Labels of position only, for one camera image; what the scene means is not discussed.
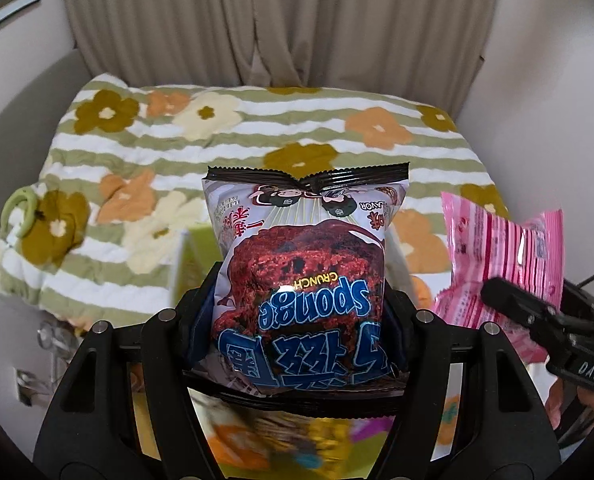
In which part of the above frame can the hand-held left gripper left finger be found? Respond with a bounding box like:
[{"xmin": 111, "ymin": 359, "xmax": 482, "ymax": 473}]
[{"xmin": 32, "ymin": 272, "xmax": 228, "ymax": 480}]

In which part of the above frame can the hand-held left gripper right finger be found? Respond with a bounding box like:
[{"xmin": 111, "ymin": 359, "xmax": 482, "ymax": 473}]
[{"xmin": 377, "ymin": 294, "xmax": 562, "ymax": 480}]

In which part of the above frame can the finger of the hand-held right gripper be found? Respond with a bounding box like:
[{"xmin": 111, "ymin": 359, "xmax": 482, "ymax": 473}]
[
  {"xmin": 479, "ymin": 276, "xmax": 580, "ymax": 358},
  {"xmin": 561, "ymin": 280, "xmax": 594, "ymax": 333}
]

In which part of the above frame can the pink striped snack packet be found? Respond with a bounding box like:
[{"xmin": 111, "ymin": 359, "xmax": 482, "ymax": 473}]
[{"xmin": 429, "ymin": 191, "xmax": 565, "ymax": 361}]

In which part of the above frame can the lilac chocolate sponge snack packet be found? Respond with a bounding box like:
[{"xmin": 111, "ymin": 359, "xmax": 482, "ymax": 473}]
[{"xmin": 184, "ymin": 161, "xmax": 411, "ymax": 417}]

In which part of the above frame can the person's right hand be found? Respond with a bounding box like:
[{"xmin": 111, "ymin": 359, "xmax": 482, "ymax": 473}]
[{"xmin": 547, "ymin": 384, "xmax": 594, "ymax": 432}]

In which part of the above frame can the floral striped blanket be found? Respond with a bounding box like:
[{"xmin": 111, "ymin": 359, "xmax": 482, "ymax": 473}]
[{"xmin": 0, "ymin": 72, "xmax": 510, "ymax": 332}]

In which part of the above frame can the beige curtain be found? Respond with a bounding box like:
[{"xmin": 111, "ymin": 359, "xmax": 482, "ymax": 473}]
[{"xmin": 60, "ymin": 0, "xmax": 502, "ymax": 112}]

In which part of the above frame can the green ring clip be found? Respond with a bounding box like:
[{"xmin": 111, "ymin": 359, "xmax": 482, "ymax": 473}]
[{"xmin": 1, "ymin": 186, "xmax": 39, "ymax": 237}]

